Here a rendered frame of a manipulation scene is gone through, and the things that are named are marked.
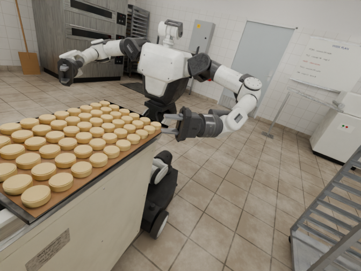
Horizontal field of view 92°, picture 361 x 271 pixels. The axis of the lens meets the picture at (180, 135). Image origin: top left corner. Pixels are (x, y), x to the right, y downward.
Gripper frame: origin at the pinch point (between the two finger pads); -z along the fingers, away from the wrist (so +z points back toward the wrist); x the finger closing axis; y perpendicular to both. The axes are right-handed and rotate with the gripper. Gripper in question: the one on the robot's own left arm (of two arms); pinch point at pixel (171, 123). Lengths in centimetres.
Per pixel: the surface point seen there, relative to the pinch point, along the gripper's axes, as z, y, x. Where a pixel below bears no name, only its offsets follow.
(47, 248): -34.0, 16.4, -29.6
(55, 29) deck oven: -101, -384, -7
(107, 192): -19.1, 1.6, -27.5
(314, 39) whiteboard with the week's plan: 365, -229, 89
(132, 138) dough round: -10.8, -8.1, -10.8
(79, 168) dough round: -26.7, 7.6, -10.8
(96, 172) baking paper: -22.5, 7.3, -12.8
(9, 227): -38.3, 18.9, -15.5
